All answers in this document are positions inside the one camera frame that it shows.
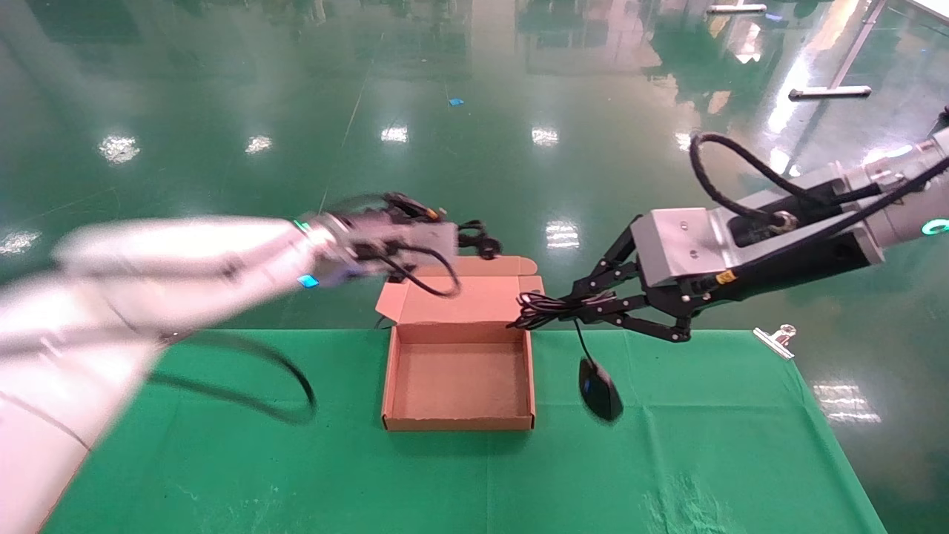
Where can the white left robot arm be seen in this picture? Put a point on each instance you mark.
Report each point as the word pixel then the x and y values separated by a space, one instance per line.
pixel 148 259

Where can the open brown cardboard box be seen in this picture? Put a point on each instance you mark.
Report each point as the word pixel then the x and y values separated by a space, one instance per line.
pixel 460 386

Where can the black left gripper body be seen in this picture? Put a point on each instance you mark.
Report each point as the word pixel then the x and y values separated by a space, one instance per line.
pixel 411 206

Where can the white metal table leg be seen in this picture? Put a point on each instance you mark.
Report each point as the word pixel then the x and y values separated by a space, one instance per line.
pixel 830 93
pixel 734 10

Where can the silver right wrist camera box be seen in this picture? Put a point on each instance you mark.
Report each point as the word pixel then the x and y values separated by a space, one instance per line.
pixel 678 248

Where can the silver metal binder clip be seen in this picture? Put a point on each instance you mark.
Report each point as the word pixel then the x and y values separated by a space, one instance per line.
pixel 772 341

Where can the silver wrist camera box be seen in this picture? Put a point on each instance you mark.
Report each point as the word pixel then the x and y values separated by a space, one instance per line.
pixel 678 248
pixel 415 236

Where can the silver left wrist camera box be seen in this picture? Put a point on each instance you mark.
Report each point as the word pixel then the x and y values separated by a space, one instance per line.
pixel 415 236

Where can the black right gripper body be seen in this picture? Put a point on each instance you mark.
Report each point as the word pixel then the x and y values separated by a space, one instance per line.
pixel 801 267

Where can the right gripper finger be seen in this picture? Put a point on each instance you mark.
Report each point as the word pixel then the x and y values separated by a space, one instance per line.
pixel 612 274
pixel 652 320

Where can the green table cloth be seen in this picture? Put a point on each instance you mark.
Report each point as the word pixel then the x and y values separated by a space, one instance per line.
pixel 460 482

